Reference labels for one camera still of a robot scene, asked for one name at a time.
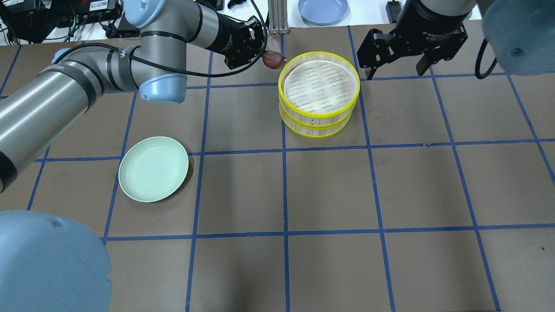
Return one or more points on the aluminium frame post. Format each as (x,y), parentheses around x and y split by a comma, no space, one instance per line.
(277,16)

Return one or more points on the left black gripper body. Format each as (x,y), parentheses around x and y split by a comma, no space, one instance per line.
(228,33)

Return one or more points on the blue plate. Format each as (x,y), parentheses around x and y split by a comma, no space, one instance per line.
(322,12)

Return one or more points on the dark red bun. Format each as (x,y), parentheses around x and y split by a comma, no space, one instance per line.
(273,59)

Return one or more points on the yellow steamer basket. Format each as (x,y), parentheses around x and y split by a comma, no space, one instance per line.
(316,128)
(318,84)

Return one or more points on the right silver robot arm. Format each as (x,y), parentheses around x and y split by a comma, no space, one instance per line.
(518,36)

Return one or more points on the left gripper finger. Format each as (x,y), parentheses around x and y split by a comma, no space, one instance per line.
(254,33)
(236,58)

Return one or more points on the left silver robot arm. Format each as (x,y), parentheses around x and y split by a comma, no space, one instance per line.
(55,264)

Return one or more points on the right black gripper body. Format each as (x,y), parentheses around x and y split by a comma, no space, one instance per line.
(427,24)

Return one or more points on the light green plate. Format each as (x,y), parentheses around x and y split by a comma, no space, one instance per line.
(153,169)

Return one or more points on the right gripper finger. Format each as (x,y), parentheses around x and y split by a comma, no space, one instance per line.
(432,56)
(378,49)

